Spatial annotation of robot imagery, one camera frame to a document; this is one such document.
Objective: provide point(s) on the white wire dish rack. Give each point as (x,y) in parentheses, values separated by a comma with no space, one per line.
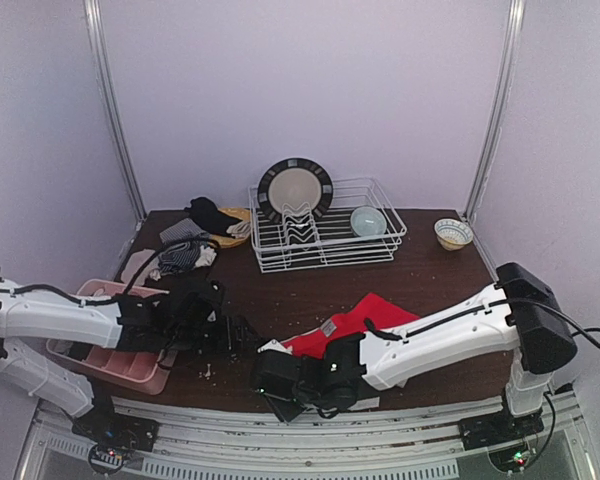
(303,240)

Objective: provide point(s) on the right metal frame post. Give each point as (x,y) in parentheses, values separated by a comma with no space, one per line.
(512,38)

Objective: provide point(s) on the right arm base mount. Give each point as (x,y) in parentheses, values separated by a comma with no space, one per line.
(500,435)

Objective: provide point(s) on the pink plastic organizer box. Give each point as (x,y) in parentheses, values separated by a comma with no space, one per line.
(142,372)

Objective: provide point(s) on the light blue bowl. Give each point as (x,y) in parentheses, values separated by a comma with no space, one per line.
(367,221)

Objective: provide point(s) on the left metal frame post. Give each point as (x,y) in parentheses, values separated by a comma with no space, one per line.
(97,41)

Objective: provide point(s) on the white cream sock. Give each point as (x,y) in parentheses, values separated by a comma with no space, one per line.
(240,230)

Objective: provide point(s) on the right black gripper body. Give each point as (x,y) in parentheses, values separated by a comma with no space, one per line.
(269,375)

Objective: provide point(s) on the striped navy underwear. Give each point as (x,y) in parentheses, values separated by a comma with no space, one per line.
(187,247)

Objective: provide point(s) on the red white-trimmed underwear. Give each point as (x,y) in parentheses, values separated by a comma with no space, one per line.
(382,313)

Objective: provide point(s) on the beige pink underwear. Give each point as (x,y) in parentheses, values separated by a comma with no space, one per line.
(150,272)

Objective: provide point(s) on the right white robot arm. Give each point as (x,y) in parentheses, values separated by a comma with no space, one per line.
(378,346)

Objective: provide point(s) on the metal frame post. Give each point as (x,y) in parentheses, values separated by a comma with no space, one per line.
(512,38)
(97,41)

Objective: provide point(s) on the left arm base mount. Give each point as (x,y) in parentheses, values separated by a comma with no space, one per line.
(115,440)

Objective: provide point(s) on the patterned white yellow bowl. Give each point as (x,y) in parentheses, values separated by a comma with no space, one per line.
(453,234)

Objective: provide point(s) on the black rimmed grey plate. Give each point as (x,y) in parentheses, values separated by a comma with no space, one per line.
(294,185)

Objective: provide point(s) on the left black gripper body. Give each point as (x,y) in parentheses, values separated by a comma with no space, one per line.
(230,338)

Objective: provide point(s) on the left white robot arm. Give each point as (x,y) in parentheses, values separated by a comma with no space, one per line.
(124,321)

